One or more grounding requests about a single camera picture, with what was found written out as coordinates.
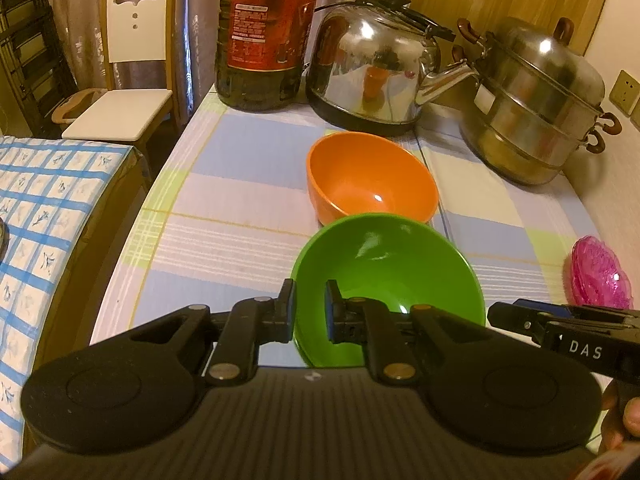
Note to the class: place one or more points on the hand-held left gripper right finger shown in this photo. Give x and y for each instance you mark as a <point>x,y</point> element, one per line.
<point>330,310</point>

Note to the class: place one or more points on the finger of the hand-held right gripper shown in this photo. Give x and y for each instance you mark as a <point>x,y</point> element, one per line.
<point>542,307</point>
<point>515,322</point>

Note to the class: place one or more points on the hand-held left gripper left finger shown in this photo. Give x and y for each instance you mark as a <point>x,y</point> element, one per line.
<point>289,305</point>

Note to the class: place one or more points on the large purple glass plate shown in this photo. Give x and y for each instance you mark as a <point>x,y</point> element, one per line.
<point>602,290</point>

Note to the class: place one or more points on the green plastic bowl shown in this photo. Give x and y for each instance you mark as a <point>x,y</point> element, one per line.
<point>390,270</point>

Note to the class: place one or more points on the person's right hand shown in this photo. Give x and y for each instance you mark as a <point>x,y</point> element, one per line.
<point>625,415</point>

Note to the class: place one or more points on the pastel checked tablecloth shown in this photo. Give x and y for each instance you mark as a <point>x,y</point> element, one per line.
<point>225,220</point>

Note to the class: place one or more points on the orange plastic bowl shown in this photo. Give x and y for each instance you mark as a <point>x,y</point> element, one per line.
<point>365,180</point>

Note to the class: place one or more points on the stainless steel steamer pot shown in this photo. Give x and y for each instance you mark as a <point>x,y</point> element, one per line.
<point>535,105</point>

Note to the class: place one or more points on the stainless steel kettle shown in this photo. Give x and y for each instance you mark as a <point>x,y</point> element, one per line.
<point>370,70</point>

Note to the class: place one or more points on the blue white patterned tablecloth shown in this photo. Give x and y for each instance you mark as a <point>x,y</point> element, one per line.
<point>45,230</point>

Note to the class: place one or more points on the large cooking oil bottle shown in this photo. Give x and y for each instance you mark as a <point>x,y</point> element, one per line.
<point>265,35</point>

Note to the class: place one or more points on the wooden stool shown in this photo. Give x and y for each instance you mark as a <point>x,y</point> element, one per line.
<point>75,105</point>

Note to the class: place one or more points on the small dark object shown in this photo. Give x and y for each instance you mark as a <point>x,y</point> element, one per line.
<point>2,237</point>

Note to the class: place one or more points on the white wooden chair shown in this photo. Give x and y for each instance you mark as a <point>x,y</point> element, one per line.
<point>130,50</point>

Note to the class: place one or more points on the grey patterned curtain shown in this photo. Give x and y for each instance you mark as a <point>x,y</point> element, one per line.
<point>195,10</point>

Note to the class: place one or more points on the black storage rack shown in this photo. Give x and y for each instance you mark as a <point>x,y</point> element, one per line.
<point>30,45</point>

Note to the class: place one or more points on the beige wall socket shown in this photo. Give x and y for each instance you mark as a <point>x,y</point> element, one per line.
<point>636,119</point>
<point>627,92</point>

